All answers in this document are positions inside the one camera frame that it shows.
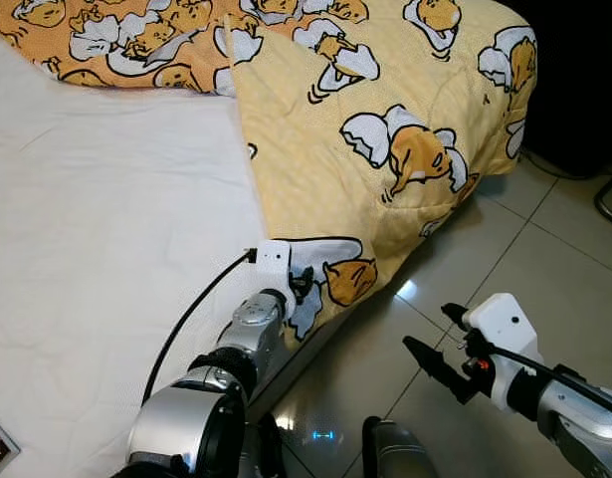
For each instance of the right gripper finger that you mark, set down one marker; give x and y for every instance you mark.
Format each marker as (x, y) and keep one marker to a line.
(457, 315)
(440, 370)

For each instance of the yellow cartoon print duvet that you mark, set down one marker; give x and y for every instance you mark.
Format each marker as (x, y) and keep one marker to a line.
(325, 129)

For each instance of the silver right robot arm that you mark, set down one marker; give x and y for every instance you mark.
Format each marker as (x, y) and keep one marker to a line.
(574, 418)

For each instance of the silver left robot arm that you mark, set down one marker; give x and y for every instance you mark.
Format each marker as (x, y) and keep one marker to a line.
(186, 428)

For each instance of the grey right robot leg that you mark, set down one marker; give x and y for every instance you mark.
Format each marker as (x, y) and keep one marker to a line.
(395, 453)

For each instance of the grey robot leg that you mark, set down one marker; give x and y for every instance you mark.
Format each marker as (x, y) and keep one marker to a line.
(266, 448)
(395, 453)

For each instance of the grey left robot leg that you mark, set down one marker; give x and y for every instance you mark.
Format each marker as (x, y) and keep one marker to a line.
(266, 448)

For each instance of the black metal stand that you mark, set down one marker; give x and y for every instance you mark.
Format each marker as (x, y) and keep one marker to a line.
(598, 197)

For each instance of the white quilted mattress pad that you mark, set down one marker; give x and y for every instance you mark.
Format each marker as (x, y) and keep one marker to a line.
(87, 249)

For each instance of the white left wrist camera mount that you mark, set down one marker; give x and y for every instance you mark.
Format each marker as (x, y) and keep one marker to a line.
(274, 261)

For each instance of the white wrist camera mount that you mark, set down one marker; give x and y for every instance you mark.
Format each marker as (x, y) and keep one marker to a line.
(274, 261)
(505, 329)

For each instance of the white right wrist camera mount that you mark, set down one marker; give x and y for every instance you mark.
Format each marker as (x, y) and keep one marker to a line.
(505, 329)

